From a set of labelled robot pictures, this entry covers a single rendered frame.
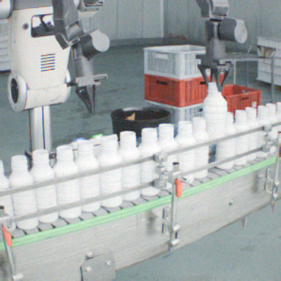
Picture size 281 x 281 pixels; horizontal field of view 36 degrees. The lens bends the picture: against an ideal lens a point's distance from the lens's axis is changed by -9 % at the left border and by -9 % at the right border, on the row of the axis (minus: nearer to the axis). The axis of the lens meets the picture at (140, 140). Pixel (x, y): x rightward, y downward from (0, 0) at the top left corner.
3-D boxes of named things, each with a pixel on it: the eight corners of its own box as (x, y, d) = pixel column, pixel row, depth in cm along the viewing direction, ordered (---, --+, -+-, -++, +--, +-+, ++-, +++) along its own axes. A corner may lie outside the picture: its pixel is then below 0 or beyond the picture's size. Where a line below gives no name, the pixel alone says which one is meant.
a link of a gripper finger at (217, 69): (215, 88, 132) (216, 56, 129) (233, 92, 126) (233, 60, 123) (199, 89, 128) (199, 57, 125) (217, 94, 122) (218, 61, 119)
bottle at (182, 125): (175, 176, 131) (176, 118, 126) (195, 178, 129) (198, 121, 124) (169, 184, 125) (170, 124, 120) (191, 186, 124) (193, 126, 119)
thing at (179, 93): (180, 107, 358) (180, 80, 351) (142, 99, 386) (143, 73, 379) (225, 98, 398) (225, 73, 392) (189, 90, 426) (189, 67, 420)
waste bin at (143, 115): (134, 208, 341) (134, 124, 322) (100, 189, 375) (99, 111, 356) (181, 194, 367) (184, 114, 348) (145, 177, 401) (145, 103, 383)
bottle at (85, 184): (85, 215, 106) (82, 148, 101) (71, 207, 110) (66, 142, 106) (105, 208, 110) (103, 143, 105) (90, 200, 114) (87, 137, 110)
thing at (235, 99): (226, 120, 413) (227, 96, 407) (194, 111, 443) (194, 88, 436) (261, 111, 451) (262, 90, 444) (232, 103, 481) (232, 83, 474)
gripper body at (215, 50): (210, 59, 131) (210, 36, 128) (235, 65, 123) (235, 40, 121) (194, 60, 127) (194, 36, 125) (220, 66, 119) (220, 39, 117)
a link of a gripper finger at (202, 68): (212, 86, 133) (212, 55, 130) (230, 91, 127) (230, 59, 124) (195, 88, 129) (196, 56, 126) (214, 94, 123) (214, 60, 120)
